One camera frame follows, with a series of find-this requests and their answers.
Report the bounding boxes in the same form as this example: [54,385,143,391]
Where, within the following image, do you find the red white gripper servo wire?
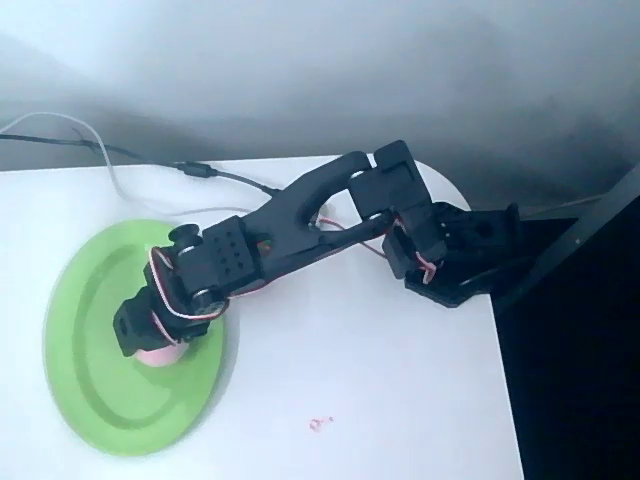
[146,243,224,347]

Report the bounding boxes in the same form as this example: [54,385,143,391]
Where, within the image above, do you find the green oval plate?
[43,218,227,457]

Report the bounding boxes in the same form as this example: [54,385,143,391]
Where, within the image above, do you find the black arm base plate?
[403,249,526,309]

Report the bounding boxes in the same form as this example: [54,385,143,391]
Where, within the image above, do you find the red white base servo wire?
[310,208,439,284]

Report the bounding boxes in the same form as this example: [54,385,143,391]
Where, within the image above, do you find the black and white cables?
[0,110,251,217]

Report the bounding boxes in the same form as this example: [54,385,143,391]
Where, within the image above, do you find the pink ball toy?
[135,343,192,367]

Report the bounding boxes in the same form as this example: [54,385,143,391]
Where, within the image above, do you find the black power cable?
[0,130,282,195]

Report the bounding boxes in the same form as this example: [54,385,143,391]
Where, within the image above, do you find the black side cabinet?
[492,163,640,480]

